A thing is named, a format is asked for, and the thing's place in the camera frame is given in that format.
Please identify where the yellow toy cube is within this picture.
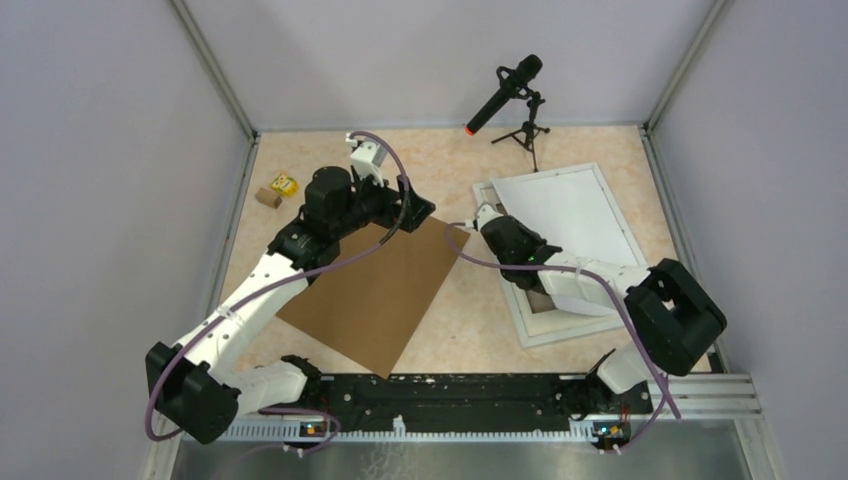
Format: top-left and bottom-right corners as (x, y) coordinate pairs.
(269, 173), (299, 198)

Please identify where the small brown cardboard block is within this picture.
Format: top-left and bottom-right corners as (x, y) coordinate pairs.
(254, 188), (282, 209)

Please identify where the sunset landscape photo print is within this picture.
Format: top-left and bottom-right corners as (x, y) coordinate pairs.
(491, 168), (641, 318)

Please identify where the white photo mat board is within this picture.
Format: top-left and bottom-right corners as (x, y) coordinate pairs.
(500, 179), (645, 347)

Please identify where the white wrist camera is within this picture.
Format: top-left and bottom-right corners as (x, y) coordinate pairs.
(345, 132), (387, 186)
(471, 202), (502, 231)

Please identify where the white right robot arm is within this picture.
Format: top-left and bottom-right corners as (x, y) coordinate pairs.
(472, 207), (727, 412)

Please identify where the black shotgun microphone orange tip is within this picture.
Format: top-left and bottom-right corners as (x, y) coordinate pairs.
(464, 54), (543, 136)

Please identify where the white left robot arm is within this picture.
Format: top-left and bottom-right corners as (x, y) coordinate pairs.
(144, 166), (436, 444)

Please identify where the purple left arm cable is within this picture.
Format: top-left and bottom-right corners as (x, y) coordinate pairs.
(144, 130), (411, 458)

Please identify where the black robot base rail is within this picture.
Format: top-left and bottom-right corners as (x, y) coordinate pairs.
(287, 371), (654, 434)

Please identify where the brown cardboard backing board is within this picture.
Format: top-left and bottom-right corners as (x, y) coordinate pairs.
(277, 218), (470, 378)

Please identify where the white toothed cable channel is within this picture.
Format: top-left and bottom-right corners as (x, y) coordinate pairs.
(218, 417), (597, 444)

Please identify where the black mini tripod stand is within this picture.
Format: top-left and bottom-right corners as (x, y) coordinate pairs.
(491, 91), (551, 173)

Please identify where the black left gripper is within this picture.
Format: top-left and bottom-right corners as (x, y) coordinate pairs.
(332, 166), (435, 239)

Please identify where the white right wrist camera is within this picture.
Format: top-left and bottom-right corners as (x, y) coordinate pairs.
(471, 202), (502, 231)

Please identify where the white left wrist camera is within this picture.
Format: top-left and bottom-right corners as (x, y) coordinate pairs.
(345, 132), (387, 186)

